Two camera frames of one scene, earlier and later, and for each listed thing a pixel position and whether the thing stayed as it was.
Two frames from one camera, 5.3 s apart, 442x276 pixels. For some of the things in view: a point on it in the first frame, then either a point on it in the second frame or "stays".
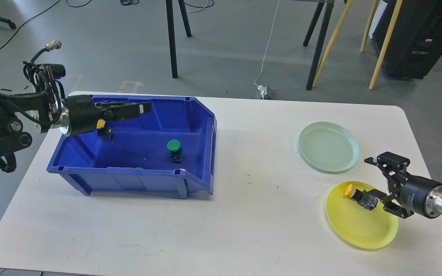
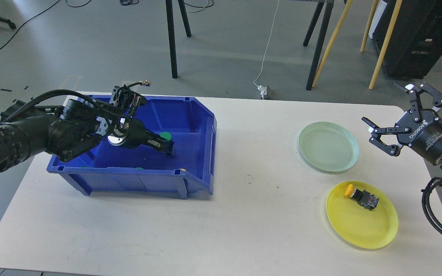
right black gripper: (422, 196) to (430, 136)
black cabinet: (423, 30) stays
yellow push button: (368, 201) stays
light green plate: (329, 146) stays
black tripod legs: (172, 33) stays
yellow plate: (360, 226) stays
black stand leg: (330, 5) stays
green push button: (174, 146) to (168, 144)
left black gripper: (84, 113) to (128, 132)
